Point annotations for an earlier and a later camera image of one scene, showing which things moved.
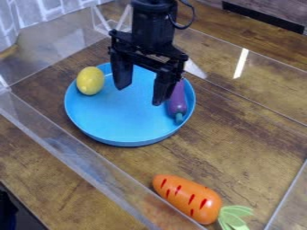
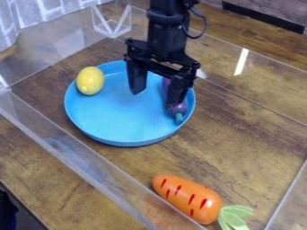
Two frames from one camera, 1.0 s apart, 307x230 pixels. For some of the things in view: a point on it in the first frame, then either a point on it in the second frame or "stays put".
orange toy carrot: (198, 203) stays put
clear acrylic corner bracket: (122, 24) stays put
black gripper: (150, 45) → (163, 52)
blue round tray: (120, 118) stays put
